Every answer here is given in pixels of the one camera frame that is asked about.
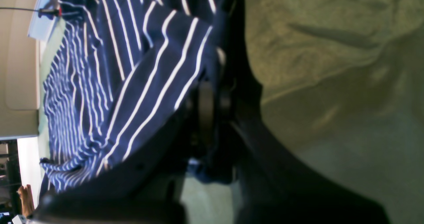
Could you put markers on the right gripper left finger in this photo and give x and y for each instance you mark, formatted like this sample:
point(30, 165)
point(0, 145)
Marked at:
point(146, 187)

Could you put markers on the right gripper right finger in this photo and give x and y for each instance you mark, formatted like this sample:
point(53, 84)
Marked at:
point(275, 186)

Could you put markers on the green table cloth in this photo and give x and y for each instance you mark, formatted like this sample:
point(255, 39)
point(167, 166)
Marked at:
point(342, 90)

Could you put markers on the navy white striped T-shirt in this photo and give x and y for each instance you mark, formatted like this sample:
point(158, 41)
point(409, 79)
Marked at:
point(122, 69)

